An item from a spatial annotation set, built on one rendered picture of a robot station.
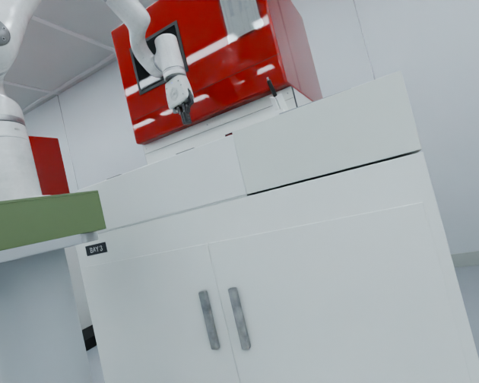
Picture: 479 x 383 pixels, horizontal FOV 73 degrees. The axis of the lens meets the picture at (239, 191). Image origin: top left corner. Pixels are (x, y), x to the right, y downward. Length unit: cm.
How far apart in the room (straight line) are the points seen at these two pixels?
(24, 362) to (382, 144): 79
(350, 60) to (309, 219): 233
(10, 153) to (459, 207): 263
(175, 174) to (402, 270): 54
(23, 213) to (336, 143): 61
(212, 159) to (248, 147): 10
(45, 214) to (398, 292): 69
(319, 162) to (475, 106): 223
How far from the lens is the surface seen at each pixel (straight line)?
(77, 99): 464
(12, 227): 72
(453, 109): 281
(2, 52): 89
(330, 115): 67
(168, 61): 128
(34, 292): 78
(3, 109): 87
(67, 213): 76
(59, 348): 81
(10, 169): 82
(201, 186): 78
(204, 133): 152
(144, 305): 97
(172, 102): 125
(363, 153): 65
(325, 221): 67
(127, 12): 129
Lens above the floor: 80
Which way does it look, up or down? 3 degrees up
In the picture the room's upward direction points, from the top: 14 degrees counter-clockwise
